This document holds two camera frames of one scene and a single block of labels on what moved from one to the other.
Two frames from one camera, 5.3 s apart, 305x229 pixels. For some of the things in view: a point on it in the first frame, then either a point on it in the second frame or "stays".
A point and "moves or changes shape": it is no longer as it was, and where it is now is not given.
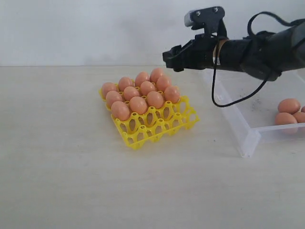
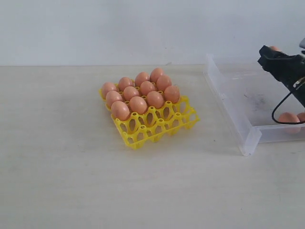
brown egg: x=289 y=105 moves or changes shape
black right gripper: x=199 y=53 → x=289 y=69
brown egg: x=141 y=77 stays
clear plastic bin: x=249 y=105 stays
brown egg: x=163 y=82 stays
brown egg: x=171 y=94 stays
